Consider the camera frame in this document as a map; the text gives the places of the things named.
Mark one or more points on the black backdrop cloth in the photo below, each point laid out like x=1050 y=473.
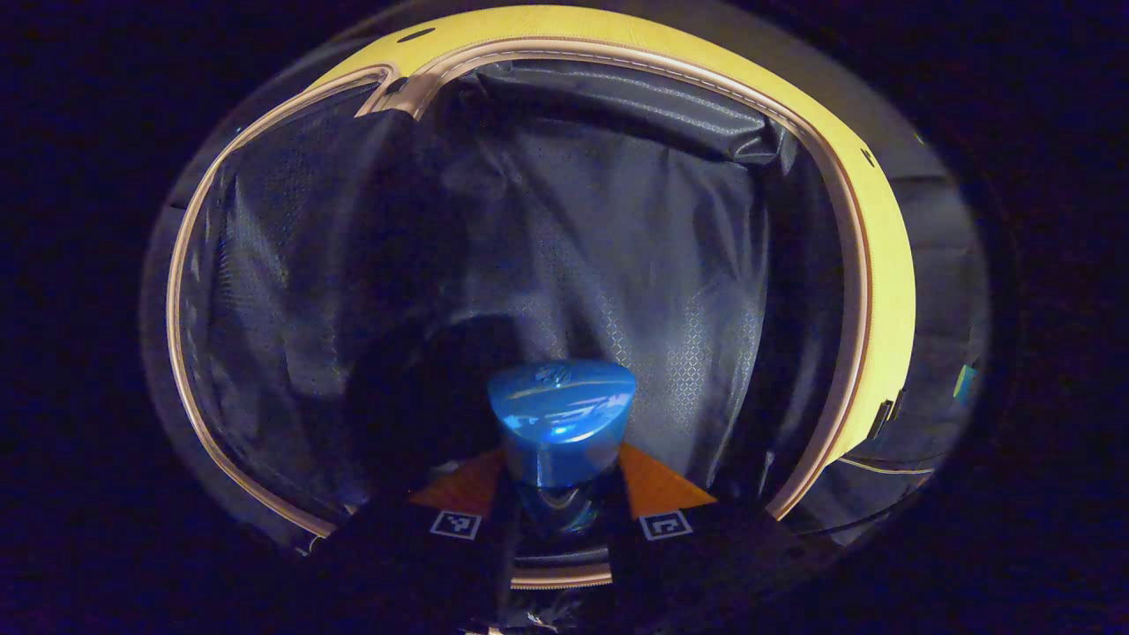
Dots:
x=948 y=291

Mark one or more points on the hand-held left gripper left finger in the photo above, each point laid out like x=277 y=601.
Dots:
x=414 y=564

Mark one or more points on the pink suitcase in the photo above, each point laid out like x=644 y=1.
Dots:
x=617 y=247

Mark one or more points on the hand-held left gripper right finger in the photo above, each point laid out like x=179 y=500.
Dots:
x=697 y=564

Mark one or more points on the blue cap skincare bottle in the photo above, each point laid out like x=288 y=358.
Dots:
x=560 y=414

